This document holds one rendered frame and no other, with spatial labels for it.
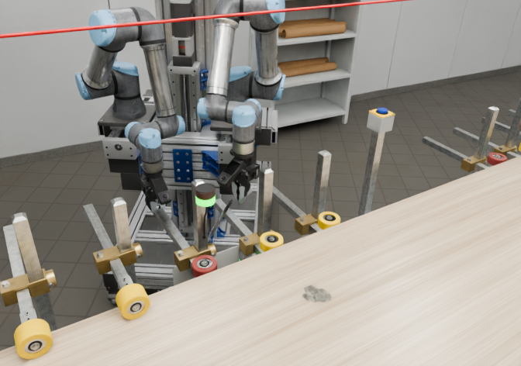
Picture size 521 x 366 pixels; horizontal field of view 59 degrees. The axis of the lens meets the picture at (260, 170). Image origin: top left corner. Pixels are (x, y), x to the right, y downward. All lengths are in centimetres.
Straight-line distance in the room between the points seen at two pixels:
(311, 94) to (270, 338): 384
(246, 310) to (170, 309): 21
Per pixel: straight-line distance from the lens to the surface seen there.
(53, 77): 395
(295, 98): 480
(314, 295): 138
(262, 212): 162
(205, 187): 140
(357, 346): 130
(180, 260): 155
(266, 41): 179
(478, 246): 175
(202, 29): 214
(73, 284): 286
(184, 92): 217
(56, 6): 383
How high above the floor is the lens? 188
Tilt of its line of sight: 30 degrees down
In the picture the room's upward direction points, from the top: 2 degrees clockwise
